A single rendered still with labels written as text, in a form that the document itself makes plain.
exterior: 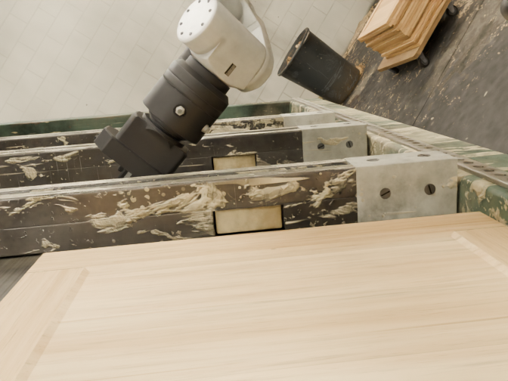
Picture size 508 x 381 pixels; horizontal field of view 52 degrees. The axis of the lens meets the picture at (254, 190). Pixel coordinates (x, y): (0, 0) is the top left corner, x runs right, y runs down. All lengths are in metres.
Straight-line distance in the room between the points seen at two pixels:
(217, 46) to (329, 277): 0.31
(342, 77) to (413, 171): 4.31
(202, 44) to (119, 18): 5.27
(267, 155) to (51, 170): 0.40
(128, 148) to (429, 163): 0.37
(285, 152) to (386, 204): 0.38
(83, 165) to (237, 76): 0.44
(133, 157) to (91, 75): 5.15
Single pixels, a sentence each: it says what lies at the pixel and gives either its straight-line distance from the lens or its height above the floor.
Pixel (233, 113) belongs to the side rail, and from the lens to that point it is 1.98.
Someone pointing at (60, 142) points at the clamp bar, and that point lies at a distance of 1.29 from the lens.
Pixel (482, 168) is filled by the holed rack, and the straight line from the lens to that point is 0.70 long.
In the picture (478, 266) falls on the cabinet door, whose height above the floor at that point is 0.95.
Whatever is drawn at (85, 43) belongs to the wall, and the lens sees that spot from 5.87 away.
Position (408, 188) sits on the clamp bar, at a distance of 0.66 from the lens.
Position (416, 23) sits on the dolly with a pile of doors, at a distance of 3.74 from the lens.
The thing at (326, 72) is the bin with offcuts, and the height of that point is 0.30.
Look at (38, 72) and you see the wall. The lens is 5.90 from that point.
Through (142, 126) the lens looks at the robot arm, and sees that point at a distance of 0.67.
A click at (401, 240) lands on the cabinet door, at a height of 0.98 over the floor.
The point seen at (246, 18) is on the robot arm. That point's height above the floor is 1.22.
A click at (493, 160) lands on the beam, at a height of 0.85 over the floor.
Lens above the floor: 1.23
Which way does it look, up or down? 11 degrees down
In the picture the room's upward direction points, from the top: 60 degrees counter-clockwise
